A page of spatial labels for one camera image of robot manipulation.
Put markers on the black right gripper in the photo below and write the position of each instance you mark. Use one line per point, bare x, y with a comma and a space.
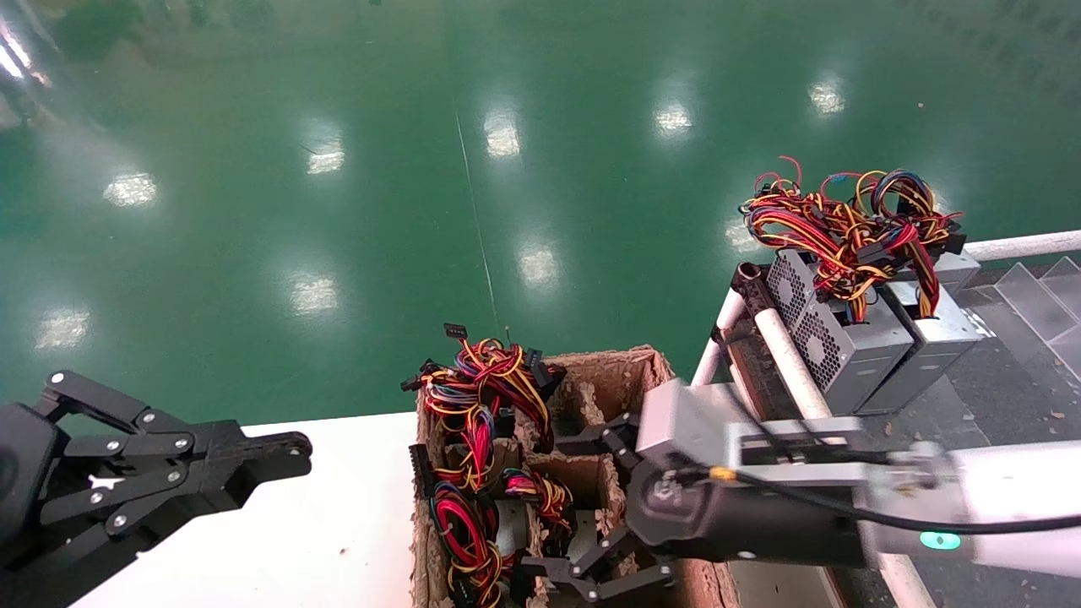
743, 519

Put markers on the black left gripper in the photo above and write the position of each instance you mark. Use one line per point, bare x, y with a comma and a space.
25, 464

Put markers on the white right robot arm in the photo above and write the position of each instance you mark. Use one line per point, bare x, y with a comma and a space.
1013, 481

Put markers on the brown cardboard divider box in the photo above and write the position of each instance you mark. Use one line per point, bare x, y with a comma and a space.
604, 380

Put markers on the black pipe joint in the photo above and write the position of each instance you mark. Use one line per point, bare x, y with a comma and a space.
750, 283

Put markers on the dark conveyor belt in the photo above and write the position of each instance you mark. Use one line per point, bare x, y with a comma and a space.
996, 397

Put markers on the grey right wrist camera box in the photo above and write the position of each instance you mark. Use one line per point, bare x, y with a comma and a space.
684, 422

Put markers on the white frame leg pipe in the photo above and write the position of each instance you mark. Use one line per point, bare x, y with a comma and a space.
726, 319

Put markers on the long white frame pipe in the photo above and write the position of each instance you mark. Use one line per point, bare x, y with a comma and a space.
790, 363

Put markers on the white horizontal rail pipe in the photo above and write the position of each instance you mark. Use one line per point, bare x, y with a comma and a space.
1030, 245

